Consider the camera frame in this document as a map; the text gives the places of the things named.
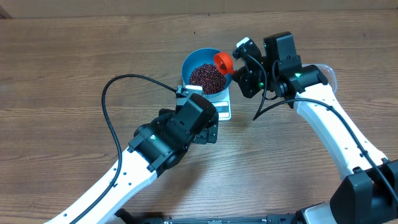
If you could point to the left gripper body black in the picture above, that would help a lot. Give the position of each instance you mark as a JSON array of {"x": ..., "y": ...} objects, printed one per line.
[{"x": 204, "y": 137}]

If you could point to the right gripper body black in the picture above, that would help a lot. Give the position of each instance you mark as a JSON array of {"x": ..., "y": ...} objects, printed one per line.
[{"x": 254, "y": 84}]

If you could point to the red measuring scoop blue handle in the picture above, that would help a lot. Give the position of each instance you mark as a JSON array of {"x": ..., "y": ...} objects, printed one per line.
[{"x": 224, "y": 63}]

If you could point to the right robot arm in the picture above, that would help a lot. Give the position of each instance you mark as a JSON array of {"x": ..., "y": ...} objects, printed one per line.
[{"x": 368, "y": 189}]

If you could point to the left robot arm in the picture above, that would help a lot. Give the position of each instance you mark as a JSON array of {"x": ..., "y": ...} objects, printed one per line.
[{"x": 155, "y": 147}]

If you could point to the white kitchen scale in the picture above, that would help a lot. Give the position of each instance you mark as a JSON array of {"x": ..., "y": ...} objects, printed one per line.
[{"x": 221, "y": 101}]

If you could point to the blue bowl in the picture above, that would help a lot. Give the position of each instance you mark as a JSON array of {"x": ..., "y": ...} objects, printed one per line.
[{"x": 198, "y": 58}]

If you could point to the red beans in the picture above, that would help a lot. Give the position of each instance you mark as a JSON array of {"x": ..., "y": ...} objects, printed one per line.
[{"x": 209, "y": 78}]

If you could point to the clear plastic container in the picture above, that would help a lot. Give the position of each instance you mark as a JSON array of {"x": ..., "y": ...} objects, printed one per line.
[{"x": 330, "y": 75}]

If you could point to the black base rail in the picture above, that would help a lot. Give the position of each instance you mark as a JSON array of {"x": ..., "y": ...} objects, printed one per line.
[{"x": 156, "y": 218}]

